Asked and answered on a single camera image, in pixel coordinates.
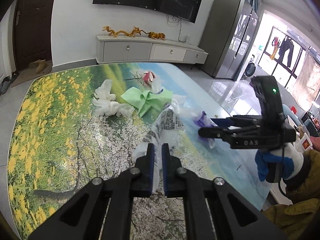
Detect purple wrapper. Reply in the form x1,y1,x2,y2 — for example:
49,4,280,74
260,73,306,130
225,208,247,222
193,111,217,149

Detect white tissue wad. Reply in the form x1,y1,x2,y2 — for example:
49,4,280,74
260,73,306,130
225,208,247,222
151,76,193,118

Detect white tissue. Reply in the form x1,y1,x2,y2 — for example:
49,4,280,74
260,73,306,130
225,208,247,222
92,79,135,118

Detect right hand white blue glove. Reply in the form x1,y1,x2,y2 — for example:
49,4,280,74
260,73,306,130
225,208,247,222
255,143,304,181

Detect red white gift box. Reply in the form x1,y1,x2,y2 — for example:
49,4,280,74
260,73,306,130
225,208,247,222
300,133,312,152

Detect front-load washing machine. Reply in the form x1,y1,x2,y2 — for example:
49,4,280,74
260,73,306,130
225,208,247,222
244,62,256,78

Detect green crumpled napkin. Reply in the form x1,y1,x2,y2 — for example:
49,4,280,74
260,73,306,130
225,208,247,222
120,87,173,118

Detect flower landscape table mat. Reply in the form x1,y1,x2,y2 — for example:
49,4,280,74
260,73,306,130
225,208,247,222
7,63,270,239

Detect red crumpled wrapper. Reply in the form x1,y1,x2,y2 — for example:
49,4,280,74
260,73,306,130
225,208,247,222
143,71,156,85

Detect hanging dark trousers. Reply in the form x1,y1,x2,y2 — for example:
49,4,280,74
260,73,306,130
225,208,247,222
278,36,294,68

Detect olive jacket sleeve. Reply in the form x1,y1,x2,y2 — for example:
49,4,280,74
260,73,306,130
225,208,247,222
263,150,319,239

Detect grey double-door refrigerator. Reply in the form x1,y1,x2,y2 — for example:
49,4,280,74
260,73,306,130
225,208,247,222
199,0,258,80

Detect golden coiled dragon ornament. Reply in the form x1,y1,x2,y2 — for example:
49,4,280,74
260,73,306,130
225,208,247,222
148,31,165,40

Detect white low TV cabinet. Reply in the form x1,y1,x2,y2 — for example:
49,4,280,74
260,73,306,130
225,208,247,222
95,35,208,64

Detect brown boots by door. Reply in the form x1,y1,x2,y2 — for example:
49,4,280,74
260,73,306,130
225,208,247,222
29,60,52,74

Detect dark brown entrance door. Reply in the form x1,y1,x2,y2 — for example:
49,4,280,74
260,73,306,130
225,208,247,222
13,0,54,72

